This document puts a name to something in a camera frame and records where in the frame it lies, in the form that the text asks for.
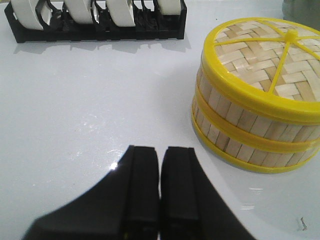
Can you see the bamboo steamer basket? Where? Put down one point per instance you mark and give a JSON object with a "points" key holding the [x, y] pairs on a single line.
{"points": [[229, 113], [250, 158]]}

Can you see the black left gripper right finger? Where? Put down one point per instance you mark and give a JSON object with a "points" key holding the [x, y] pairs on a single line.
{"points": [[190, 207]]}

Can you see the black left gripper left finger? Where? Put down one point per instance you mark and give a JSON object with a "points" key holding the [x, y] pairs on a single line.
{"points": [[124, 205]]}

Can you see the black bowl rack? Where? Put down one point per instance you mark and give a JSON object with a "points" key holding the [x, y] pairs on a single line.
{"points": [[149, 24]]}

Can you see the grey electric cooking pot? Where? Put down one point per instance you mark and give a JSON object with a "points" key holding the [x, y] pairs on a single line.
{"points": [[305, 12]]}

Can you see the woven bamboo steamer lid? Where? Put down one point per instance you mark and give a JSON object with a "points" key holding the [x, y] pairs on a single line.
{"points": [[268, 66]]}

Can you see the white bowl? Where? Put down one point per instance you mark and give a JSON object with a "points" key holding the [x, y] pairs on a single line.
{"points": [[121, 12], [25, 11], [169, 7], [80, 11]]}

